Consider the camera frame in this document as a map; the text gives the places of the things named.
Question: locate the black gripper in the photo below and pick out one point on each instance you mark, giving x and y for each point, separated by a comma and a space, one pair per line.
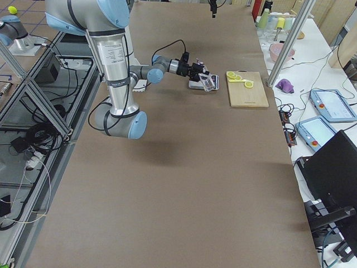
183, 70

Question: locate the glass sauce bottle metal spout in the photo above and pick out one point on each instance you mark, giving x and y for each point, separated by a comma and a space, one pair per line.
208, 82

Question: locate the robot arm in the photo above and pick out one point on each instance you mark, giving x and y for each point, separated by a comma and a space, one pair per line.
12, 29
104, 24

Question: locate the digital kitchen scale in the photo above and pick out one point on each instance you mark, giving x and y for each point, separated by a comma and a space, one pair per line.
197, 84

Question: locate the green cup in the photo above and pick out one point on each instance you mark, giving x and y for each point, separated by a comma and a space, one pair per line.
261, 24

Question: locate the yellow cup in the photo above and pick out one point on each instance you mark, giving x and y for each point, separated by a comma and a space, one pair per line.
284, 23

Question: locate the yellow plastic knife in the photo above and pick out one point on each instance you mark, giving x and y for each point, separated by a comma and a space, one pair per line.
238, 81

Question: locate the bamboo cutting board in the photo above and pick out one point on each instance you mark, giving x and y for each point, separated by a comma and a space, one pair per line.
242, 97

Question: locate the lemon slice front left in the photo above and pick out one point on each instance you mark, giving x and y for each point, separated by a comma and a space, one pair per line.
249, 84

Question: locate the pink bowl with ice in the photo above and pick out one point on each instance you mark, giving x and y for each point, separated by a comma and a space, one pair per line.
275, 50

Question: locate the purple cloth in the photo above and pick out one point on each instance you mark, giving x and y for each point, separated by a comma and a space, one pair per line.
285, 86

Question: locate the black power strip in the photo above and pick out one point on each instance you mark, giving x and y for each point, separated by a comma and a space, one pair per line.
289, 129

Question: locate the near blue teach pendant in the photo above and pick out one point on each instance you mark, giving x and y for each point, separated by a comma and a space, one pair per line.
315, 131

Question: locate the blue teach pendant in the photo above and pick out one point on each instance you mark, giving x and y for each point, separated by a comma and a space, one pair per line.
315, 131
332, 106

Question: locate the far blue teach pendant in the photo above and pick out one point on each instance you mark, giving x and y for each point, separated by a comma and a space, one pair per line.
332, 106

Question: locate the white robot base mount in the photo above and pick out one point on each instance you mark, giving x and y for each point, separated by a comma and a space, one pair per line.
140, 86

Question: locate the aluminium frame post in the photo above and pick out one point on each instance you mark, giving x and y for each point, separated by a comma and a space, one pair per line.
299, 22

